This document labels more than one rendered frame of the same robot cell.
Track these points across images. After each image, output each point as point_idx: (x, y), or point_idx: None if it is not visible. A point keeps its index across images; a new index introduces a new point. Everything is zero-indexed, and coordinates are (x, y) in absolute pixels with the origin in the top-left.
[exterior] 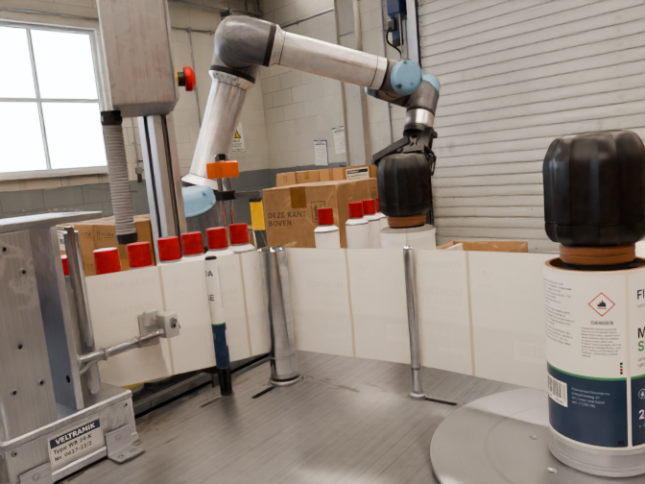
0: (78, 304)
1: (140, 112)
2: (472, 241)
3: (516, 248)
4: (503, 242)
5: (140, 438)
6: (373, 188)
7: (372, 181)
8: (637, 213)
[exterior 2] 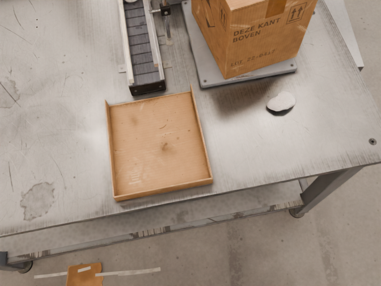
0: None
1: None
2: (184, 183)
3: (109, 159)
4: (143, 190)
5: None
6: (224, 9)
7: (224, 1)
8: None
